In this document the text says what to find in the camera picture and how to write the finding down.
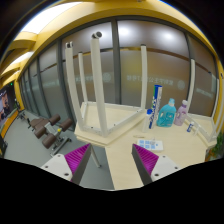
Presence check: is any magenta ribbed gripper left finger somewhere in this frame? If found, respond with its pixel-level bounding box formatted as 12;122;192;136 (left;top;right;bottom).
40;143;92;186

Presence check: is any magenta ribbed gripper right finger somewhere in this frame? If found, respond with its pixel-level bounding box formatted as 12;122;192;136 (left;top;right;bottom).
131;143;183;186

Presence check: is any small white blue bottle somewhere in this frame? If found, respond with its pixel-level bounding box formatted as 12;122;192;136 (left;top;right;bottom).
142;109;153;133

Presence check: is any upturned white-legged wooden table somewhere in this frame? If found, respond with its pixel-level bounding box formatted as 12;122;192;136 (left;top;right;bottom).
65;32;147;145

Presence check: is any teal detergent bottle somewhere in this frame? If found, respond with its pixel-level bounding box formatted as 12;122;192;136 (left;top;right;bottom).
156;98;176;127

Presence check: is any lilac detergent bottle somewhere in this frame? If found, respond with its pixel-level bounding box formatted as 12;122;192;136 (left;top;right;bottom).
174;100;188;126

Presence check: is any small white blue can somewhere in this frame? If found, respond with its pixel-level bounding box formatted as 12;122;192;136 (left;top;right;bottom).
187;122;194;132

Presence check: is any green plant at right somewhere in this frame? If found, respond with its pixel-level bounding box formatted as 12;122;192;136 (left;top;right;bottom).
208;132;224;161

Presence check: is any blue white shuttlecock tube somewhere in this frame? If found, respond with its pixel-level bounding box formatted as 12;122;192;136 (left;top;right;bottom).
149;85;162;129

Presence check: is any wall screen at left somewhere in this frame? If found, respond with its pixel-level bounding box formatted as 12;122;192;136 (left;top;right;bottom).
0;84;15;128

